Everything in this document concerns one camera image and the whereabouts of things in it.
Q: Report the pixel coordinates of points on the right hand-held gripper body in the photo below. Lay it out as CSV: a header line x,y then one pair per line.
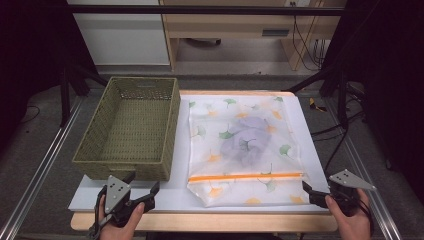
x,y
346,200

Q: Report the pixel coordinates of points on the wooden desk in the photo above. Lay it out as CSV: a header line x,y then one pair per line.
x,y
233,23

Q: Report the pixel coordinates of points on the black metal stand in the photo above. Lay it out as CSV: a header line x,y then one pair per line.
x,y
342,100
65,96

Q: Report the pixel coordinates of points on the person's left hand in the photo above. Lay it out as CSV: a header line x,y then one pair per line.
x,y
116,233

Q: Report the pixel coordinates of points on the white cabinet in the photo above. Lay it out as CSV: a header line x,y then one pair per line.
x,y
123,40

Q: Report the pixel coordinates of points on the green woven basket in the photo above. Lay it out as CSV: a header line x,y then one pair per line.
x,y
133,133

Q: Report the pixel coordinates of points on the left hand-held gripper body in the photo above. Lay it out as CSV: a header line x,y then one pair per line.
x,y
116,196

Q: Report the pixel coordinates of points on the white board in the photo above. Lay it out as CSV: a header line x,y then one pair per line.
x,y
176,196

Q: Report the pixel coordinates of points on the white wall socket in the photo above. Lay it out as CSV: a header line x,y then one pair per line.
x,y
298,2

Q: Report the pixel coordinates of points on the black curtain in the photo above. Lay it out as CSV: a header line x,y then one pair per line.
x,y
30,50
393,83

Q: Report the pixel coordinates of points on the yellow and black tool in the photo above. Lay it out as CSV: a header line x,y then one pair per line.
x,y
315,106

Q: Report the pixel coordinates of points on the aluminium rail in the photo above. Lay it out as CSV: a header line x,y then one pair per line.
x,y
43,170
361,166

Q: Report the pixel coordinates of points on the purple cloth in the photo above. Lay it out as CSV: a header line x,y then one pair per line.
x,y
248,140

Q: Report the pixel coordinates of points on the person's right hand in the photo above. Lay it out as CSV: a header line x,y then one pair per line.
x,y
353,228

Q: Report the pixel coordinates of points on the leaf print mesh laundry bag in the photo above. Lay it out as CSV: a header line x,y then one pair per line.
x,y
206,156

